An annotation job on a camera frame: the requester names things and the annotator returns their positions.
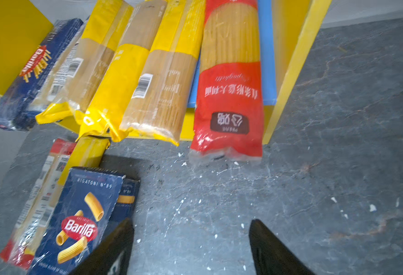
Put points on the blue Barilla spaghetti box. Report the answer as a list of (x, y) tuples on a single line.
[(24, 89)]

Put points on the yellow top spaghetti bag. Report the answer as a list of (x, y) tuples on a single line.
[(158, 105), (88, 152)]

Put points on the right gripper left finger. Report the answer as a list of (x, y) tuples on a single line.
[(112, 255)]

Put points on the red spaghetti bag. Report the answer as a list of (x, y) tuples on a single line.
[(229, 115), (21, 247)]

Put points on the blue Barilla rigatoni box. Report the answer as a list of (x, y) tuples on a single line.
[(92, 203)]

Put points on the yellow short spaghetti bag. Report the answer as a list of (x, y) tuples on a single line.
[(94, 52)]

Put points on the clear spaghetti bag white label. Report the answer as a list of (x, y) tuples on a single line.
[(56, 78)]

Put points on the yellow Pastatime spaghetti bag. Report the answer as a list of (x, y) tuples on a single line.
[(106, 109)]

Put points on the yellow shelf unit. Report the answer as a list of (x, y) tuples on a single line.
[(293, 27)]

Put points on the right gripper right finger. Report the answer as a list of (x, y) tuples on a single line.
[(271, 256)]

